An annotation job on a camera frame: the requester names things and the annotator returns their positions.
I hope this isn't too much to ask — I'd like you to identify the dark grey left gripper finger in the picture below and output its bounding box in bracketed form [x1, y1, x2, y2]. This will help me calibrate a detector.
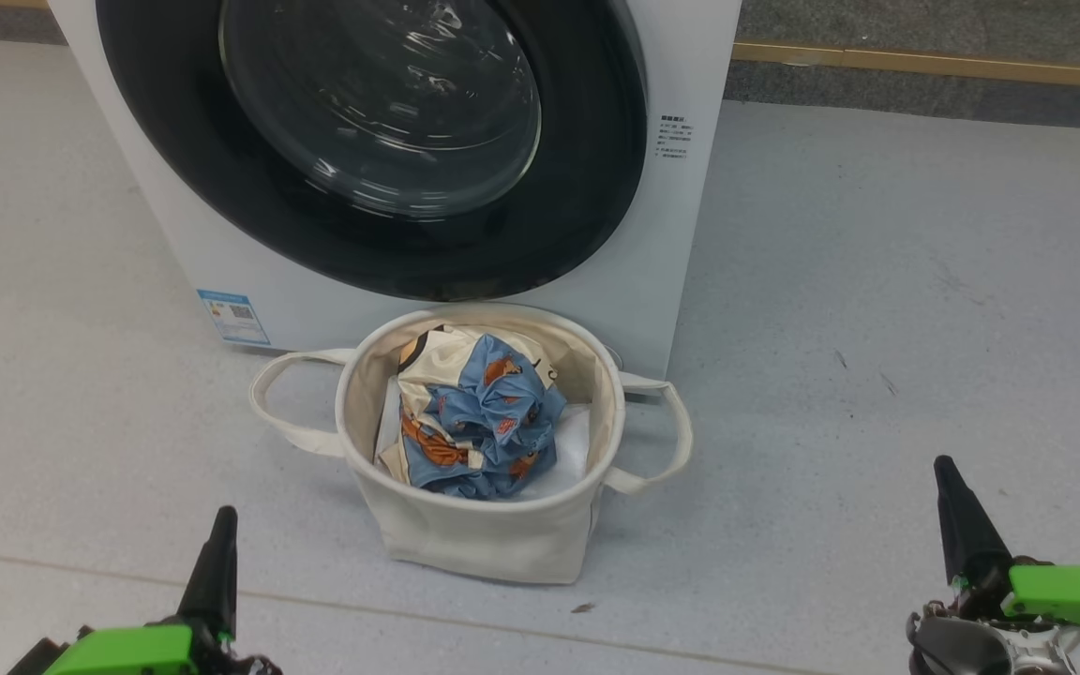
[176, 506, 239, 643]

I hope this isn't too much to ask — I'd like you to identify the green grey left gripper body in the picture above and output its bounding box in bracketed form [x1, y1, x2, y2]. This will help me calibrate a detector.
[6, 623, 283, 675]

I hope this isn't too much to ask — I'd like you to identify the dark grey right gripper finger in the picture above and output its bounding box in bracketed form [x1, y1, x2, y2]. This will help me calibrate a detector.
[933, 456, 1014, 587]

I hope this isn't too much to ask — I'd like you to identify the green grey right gripper body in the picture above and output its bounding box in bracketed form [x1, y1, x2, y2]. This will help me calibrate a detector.
[906, 561, 1080, 675]

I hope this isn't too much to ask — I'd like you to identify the light blue printed garment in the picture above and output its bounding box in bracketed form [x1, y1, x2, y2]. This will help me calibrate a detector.
[377, 323, 567, 500]

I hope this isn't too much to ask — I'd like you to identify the black glass washer door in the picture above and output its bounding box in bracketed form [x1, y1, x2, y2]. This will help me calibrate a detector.
[95, 0, 649, 303]

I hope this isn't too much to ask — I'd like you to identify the cream canvas laundry basket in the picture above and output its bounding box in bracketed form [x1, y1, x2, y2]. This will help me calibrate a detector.
[248, 302, 694, 586]

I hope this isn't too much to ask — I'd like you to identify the white front-load washing machine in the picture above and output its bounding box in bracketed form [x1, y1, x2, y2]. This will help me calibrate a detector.
[46, 0, 744, 381]

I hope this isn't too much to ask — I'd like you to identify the blue energy label sticker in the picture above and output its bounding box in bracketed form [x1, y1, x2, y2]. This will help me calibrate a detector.
[197, 289, 271, 347]

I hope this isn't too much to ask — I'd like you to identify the white folded cloth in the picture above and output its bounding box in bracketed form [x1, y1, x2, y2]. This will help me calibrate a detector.
[374, 375, 593, 503]

